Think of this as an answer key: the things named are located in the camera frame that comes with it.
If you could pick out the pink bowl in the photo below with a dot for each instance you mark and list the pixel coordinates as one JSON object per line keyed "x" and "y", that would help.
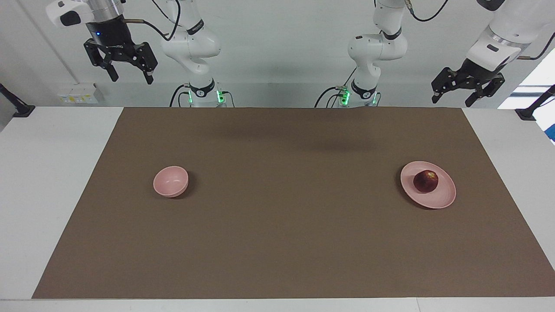
{"x": 170, "y": 181}

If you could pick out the pink plate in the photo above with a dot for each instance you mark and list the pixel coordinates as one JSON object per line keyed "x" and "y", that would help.
{"x": 438, "y": 197}

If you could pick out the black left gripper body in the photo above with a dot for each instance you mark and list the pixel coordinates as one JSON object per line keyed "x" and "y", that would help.
{"x": 477, "y": 73}

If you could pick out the dark red apple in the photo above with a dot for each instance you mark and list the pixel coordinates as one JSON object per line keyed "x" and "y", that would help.
{"x": 426, "y": 182}

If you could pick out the brown table mat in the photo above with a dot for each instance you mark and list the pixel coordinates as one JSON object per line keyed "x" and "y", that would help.
{"x": 282, "y": 216}

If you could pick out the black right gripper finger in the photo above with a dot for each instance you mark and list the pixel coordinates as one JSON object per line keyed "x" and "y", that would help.
{"x": 97, "y": 54}
{"x": 145, "y": 56}

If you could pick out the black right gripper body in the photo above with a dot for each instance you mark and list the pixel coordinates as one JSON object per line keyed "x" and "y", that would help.
{"x": 110, "y": 37}

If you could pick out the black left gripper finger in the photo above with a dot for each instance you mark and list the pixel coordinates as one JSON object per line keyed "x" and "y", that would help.
{"x": 488, "y": 86}
{"x": 443, "y": 80}

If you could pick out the white wall socket box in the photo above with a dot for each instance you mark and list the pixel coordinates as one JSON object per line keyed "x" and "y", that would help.
{"x": 80, "y": 93}

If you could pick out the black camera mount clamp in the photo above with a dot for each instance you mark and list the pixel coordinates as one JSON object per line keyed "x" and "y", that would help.
{"x": 531, "y": 112}
{"x": 19, "y": 108}

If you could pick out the blue object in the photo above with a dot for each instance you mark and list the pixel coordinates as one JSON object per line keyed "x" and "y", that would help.
{"x": 552, "y": 133}

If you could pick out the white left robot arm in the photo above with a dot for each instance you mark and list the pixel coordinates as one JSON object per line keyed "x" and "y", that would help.
{"x": 377, "y": 47}

